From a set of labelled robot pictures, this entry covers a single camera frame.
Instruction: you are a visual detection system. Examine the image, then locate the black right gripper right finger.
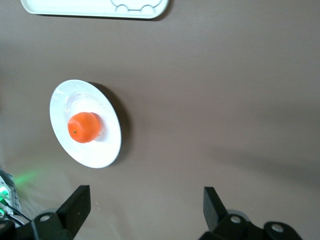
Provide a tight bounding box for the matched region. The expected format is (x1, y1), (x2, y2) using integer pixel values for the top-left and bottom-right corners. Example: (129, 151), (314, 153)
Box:
(199, 186), (303, 240)

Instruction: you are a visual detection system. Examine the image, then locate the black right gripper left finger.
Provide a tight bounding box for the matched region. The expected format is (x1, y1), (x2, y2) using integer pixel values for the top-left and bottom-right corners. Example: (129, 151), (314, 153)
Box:
(0, 185), (91, 240)

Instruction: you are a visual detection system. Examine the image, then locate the white round plate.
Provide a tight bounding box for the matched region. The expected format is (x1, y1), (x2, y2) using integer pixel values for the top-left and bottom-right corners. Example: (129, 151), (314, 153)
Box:
(49, 79), (123, 169)

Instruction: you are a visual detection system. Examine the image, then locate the orange mandarin fruit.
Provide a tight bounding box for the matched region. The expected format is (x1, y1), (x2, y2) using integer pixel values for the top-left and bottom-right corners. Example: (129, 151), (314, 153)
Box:
(67, 111), (101, 144)

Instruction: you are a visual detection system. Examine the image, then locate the cream bear print tray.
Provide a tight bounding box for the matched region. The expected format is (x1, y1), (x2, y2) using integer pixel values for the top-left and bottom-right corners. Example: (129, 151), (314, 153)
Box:
(20, 0), (170, 20)

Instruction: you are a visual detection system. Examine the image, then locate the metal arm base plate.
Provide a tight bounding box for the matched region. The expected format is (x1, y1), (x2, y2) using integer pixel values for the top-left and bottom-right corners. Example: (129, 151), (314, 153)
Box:
(0, 168), (25, 226)

